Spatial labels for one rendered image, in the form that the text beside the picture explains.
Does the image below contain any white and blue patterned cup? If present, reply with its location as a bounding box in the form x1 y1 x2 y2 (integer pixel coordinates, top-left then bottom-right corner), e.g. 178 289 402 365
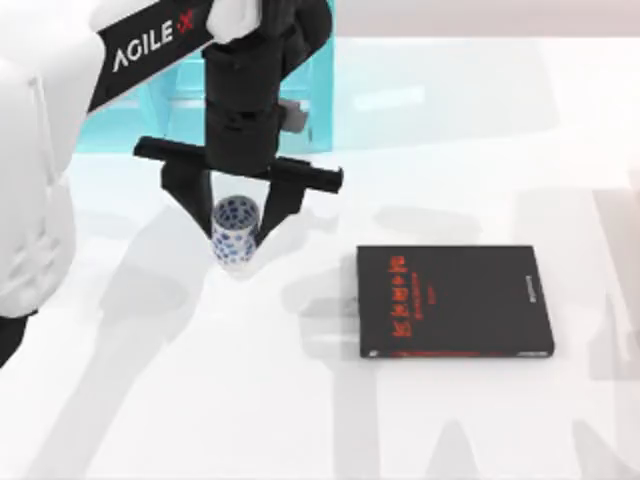
210 195 261 273

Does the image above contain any black book with red lettering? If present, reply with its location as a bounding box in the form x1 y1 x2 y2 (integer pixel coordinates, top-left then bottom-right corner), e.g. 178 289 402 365
355 243 555 360

